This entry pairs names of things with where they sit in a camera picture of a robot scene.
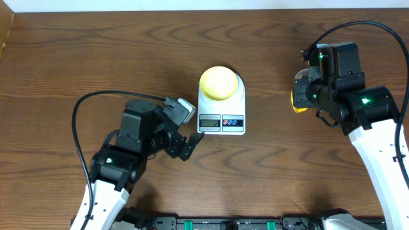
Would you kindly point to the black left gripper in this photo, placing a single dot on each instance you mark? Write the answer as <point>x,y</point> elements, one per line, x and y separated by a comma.
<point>173,147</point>

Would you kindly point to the yellow plastic bowl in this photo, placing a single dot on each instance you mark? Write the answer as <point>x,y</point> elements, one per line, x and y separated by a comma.
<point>218,83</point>

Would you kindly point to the white digital kitchen scale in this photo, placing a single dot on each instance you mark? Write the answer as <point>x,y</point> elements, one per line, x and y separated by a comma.
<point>226,117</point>

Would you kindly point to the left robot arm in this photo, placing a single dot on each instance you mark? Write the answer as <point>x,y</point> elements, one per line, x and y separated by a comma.
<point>146,129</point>

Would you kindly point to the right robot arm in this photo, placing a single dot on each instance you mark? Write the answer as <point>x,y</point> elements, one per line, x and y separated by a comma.
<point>334,83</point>

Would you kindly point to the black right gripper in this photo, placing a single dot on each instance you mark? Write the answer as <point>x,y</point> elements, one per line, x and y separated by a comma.
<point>300,99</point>

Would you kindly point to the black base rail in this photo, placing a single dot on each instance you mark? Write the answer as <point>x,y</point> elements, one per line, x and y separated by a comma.
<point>131,218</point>

